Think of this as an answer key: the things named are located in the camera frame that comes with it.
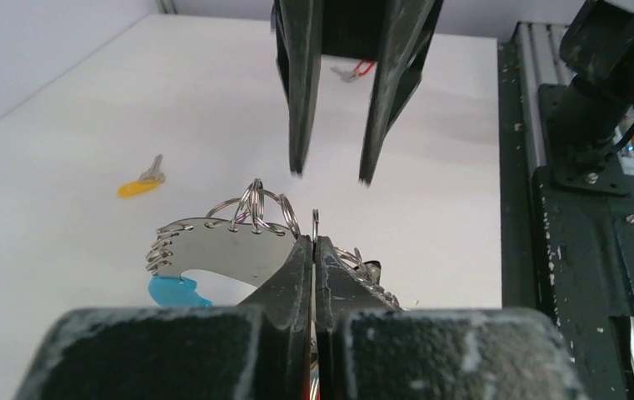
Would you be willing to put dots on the yellow tagged key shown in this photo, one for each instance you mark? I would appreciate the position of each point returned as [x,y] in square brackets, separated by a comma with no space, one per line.
[147,181]

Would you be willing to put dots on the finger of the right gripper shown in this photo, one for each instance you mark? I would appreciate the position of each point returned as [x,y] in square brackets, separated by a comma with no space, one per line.
[406,36]
[298,28]

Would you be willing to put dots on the blue handled metal keyring holder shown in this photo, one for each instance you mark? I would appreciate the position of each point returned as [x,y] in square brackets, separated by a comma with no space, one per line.
[246,238]

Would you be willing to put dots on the bunch of coloured tagged keys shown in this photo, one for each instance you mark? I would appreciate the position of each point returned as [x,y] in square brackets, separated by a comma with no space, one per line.
[368,274]

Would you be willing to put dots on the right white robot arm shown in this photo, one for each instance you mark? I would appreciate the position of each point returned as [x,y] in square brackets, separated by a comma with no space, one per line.
[598,47]

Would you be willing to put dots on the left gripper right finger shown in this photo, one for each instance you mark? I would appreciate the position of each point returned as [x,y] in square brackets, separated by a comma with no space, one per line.
[370,349]

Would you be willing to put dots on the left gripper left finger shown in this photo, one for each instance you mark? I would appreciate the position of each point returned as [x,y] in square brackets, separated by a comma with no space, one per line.
[258,349]

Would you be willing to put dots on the red tagged key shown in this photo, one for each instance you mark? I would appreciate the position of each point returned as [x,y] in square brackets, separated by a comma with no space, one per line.
[349,74]

